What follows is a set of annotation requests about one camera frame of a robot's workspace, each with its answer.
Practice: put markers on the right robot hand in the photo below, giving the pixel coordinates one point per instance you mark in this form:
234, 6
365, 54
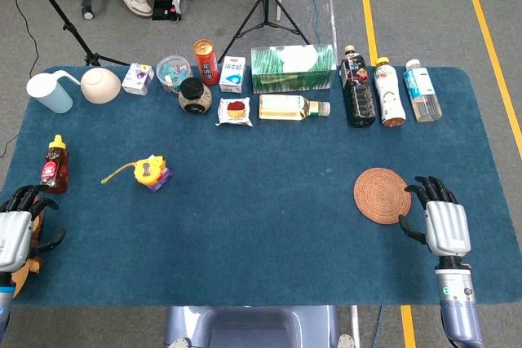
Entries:
446, 225

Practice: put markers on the white table leg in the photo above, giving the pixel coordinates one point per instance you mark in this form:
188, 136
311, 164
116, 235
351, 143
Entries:
355, 323

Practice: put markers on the clear tub of clips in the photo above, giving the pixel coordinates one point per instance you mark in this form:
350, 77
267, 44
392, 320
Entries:
173, 71

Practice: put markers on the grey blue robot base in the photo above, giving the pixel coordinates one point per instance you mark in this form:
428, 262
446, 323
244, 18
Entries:
253, 327

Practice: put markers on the small purple box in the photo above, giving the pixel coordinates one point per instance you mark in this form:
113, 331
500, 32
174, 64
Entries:
161, 183

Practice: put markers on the yellow liquid plastic bottle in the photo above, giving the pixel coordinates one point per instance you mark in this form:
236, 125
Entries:
285, 107

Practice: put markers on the orange plush toy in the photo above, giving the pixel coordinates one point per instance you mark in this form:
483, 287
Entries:
25, 276

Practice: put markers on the green tissue box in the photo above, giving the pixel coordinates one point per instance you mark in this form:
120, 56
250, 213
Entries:
293, 73

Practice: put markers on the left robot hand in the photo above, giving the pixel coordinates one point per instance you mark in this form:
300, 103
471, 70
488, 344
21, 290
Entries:
14, 238

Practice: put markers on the beige bowl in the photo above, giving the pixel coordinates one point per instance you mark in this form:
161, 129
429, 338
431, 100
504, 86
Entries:
100, 86

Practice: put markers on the round woven coaster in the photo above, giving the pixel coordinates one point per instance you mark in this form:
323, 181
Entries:
379, 195

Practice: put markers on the yellow tape measure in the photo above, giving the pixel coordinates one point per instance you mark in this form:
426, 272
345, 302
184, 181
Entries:
149, 168

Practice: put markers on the white bottle yellow cap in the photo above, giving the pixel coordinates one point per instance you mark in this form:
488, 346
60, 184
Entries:
389, 93

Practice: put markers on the white snack cake packet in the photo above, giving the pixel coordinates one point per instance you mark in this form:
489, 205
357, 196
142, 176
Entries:
234, 111

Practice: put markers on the blue table mat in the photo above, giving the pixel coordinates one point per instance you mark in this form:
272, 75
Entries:
261, 221

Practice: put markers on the clear bottle blue label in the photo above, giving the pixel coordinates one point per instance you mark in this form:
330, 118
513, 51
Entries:
422, 91

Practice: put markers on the glass jar black lid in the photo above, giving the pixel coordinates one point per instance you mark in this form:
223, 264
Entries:
195, 97

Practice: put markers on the dark tea bottle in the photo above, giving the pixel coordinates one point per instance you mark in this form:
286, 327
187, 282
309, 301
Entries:
359, 95

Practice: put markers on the white blue milk carton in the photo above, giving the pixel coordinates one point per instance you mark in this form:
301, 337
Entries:
232, 75

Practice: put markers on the orange red drink can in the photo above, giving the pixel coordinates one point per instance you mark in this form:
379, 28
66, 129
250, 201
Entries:
206, 63

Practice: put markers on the white purple carton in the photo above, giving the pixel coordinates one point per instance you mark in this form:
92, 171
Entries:
138, 79

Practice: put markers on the honey bear bottle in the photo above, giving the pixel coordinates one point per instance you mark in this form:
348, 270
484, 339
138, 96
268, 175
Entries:
55, 168

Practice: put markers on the pale blue plastic jug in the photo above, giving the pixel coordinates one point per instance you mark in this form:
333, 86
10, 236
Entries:
51, 93

